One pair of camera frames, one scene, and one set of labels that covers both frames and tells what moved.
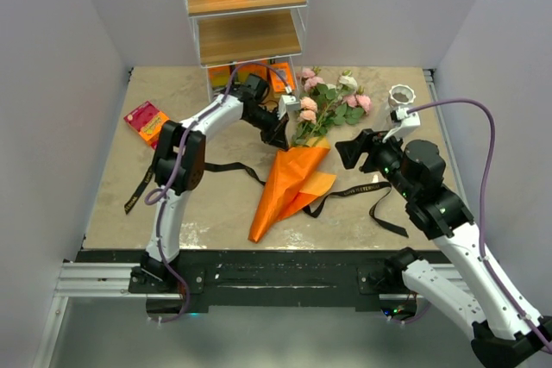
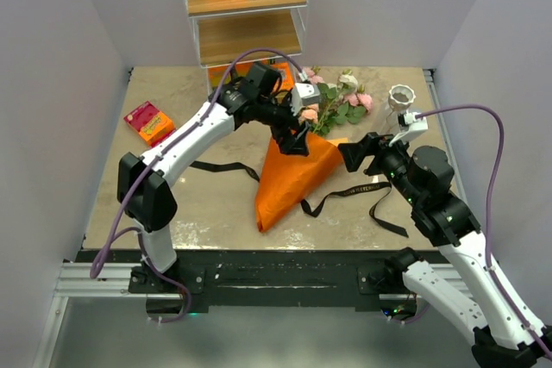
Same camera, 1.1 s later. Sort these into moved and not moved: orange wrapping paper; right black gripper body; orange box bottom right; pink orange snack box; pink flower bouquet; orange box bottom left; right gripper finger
Moved: orange wrapping paper
Not moved: right black gripper body; pink orange snack box; pink flower bouquet; orange box bottom right; orange box bottom left; right gripper finger
